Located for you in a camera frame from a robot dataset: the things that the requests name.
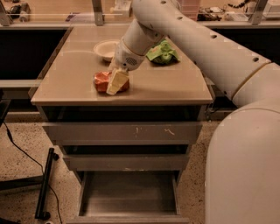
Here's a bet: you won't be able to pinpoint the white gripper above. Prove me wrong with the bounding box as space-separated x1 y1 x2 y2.
106 39 145 95

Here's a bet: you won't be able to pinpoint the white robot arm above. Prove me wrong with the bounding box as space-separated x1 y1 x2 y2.
107 0 280 224

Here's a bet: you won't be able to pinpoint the grey drawer cabinet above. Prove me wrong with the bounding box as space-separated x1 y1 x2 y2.
28 25 215 224

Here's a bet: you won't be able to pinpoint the top grey drawer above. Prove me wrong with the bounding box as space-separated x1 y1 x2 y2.
43 122 202 146

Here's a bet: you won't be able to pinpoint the middle grey drawer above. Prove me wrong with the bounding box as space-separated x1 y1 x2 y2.
63 154 188 171

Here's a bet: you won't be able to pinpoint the open bottom grey drawer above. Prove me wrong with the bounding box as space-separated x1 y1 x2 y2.
66 171 189 224

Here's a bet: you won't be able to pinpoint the white bowl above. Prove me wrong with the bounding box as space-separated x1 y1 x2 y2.
94 39 119 62

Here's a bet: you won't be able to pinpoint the green chip bag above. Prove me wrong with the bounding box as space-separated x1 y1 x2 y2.
146 40 179 65

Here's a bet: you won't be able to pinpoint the pink stacked bins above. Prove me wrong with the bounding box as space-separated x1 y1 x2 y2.
178 0 200 21

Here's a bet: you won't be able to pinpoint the black stand leg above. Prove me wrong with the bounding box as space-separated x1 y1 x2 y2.
35 148 59 221

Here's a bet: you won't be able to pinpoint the black cable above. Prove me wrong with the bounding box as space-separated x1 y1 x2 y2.
2 122 64 224

